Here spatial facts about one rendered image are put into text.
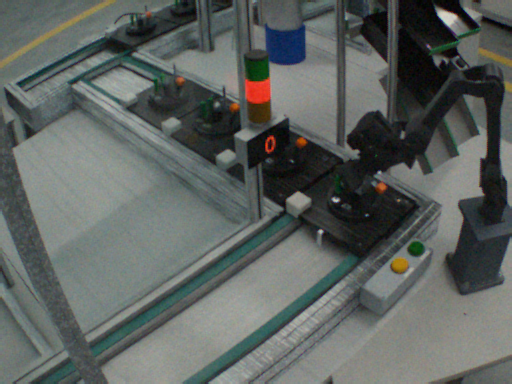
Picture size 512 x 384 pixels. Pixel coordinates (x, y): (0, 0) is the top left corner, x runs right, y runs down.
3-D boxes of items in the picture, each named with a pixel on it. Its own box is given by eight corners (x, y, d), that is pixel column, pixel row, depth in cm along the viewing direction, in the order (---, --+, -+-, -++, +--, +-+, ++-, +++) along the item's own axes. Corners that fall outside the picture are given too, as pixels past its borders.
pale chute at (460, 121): (472, 137, 168) (480, 134, 164) (448, 152, 163) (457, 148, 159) (432, 54, 168) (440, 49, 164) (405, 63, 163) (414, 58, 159)
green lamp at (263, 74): (275, 76, 122) (274, 56, 119) (257, 85, 120) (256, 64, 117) (257, 68, 125) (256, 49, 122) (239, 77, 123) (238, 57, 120)
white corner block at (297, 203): (311, 211, 153) (312, 198, 150) (299, 220, 150) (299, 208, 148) (297, 202, 155) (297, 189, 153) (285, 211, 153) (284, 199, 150)
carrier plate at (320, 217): (415, 207, 151) (416, 200, 150) (360, 259, 139) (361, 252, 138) (347, 166, 165) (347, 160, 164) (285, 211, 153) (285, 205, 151)
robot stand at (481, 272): (504, 283, 139) (523, 229, 126) (460, 296, 138) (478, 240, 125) (486, 246, 150) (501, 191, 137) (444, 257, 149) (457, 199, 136)
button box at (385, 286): (430, 265, 142) (434, 248, 138) (380, 316, 131) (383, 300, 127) (409, 252, 146) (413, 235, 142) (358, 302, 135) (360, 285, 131)
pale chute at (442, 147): (451, 158, 160) (460, 155, 156) (423, 175, 155) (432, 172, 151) (408, 68, 160) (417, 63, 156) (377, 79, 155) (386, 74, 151)
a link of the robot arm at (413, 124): (501, 71, 111) (464, 42, 111) (503, 89, 105) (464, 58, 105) (437, 154, 132) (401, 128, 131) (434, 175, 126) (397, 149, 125)
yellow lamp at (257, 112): (276, 116, 129) (276, 96, 126) (259, 126, 126) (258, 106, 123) (259, 107, 132) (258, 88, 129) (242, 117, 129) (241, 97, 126)
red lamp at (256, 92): (276, 96, 126) (275, 76, 123) (258, 106, 123) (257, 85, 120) (258, 88, 129) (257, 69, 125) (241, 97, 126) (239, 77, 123)
